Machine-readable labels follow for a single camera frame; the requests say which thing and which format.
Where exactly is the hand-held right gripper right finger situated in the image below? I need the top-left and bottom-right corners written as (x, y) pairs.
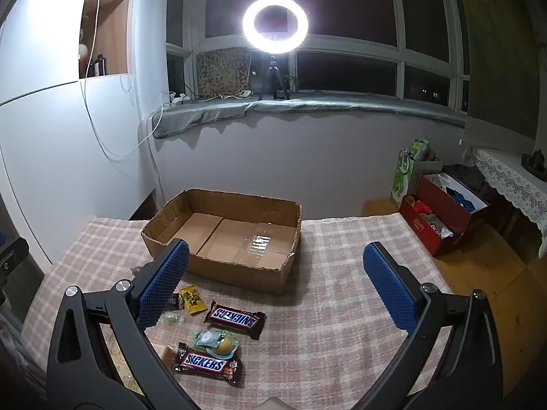
top-left (362, 241), bottom-right (505, 410)

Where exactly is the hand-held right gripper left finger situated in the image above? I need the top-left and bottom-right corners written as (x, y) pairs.
top-left (46, 238), bottom-right (201, 410)

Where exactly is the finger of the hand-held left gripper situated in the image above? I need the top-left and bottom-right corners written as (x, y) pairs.
top-left (0, 230), bottom-right (30, 306)

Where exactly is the brown chocolate bar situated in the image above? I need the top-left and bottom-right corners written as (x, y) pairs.
top-left (172, 342), bottom-right (243, 385)
top-left (204, 301), bottom-right (266, 340)

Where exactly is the clear egg snack packet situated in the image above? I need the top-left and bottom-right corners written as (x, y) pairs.
top-left (191, 328), bottom-right (240, 359)

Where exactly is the yellow snack packet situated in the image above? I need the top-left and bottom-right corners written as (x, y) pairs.
top-left (178, 285), bottom-right (208, 314)

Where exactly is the pink checked tablecloth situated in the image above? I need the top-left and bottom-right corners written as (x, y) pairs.
top-left (19, 216), bottom-right (456, 410)

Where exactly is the red cardboard box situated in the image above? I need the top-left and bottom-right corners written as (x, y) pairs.
top-left (399, 173), bottom-right (490, 257)

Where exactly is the small brown biscuit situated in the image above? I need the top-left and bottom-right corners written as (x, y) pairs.
top-left (160, 344), bottom-right (180, 368)

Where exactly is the green tissue box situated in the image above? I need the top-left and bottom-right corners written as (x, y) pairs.
top-left (391, 138), bottom-right (430, 208)

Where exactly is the white lace tablecloth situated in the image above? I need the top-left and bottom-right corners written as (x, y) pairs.
top-left (470, 147), bottom-right (547, 259)

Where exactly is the dark metal ornament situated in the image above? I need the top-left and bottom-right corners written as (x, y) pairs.
top-left (521, 149), bottom-right (547, 172)

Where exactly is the grey windowsill blanket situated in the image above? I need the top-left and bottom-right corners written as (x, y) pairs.
top-left (151, 92), bottom-right (468, 139)

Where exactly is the leopard print cushion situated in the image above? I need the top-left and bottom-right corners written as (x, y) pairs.
top-left (196, 47), bottom-right (253, 100)

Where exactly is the black tripod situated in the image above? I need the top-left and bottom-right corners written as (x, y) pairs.
top-left (258, 53), bottom-right (293, 101)

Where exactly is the olive curtain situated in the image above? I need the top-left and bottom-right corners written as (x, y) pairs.
top-left (453, 0), bottom-right (540, 139)

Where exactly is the white cable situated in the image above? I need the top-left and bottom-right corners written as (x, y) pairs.
top-left (83, 0), bottom-right (172, 159)
top-left (145, 111), bottom-right (165, 210)

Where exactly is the white window frame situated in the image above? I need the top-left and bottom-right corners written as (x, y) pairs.
top-left (164, 0), bottom-right (471, 114)

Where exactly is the wooden wall shelf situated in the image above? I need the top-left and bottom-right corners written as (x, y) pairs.
top-left (79, 0), bottom-right (135, 80)

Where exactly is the white ring light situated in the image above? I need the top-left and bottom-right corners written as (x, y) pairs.
top-left (242, 0), bottom-right (309, 55)

